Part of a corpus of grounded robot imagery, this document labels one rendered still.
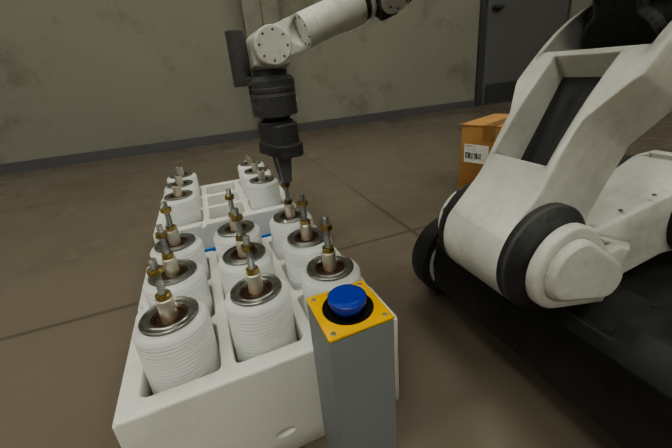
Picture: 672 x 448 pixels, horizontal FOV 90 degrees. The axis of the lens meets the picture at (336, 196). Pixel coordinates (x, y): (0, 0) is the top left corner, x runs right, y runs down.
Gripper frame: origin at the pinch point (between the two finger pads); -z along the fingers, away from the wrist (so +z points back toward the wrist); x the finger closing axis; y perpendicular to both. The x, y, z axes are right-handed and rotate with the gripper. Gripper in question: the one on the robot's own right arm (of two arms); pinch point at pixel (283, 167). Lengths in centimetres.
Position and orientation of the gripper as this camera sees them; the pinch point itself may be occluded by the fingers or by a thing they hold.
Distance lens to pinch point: 71.3
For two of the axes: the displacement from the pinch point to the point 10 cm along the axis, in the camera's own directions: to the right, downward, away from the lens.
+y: 8.0, -2.7, 5.4
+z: -0.8, -9.3, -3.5
